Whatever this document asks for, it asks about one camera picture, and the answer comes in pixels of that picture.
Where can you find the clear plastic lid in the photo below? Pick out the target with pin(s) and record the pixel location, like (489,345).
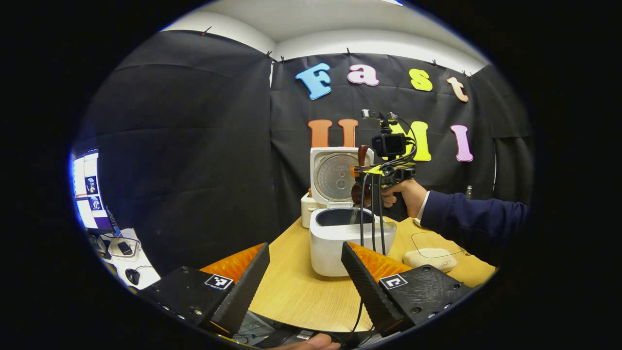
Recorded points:
(437,240)

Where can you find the white toaster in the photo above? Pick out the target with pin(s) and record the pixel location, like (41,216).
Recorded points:
(307,209)

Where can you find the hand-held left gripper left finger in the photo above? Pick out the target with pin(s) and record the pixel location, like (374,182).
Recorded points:
(243,291)

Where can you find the black computer mouse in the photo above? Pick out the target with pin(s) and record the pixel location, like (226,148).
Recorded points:
(133,276)

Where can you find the brown wooden spoon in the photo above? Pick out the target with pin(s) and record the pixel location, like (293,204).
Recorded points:
(363,155)

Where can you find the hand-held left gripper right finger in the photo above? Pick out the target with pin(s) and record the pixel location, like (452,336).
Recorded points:
(367,287)

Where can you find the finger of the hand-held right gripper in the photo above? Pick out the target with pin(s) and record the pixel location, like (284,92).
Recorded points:
(370,170)

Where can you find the black phone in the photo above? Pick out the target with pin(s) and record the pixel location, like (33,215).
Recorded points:
(124,248)

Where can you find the white rice cooker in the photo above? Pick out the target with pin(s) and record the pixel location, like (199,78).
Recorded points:
(335,253)

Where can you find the white side desk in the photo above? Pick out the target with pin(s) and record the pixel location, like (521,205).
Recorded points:
(148,279)

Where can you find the computer monitor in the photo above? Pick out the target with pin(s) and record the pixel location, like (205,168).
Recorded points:
(90,189)

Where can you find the cream box of rice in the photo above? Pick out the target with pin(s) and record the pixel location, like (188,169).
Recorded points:
(430,260)

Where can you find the black backdrop cloth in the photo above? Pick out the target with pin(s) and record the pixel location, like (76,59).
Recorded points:
(194,170)

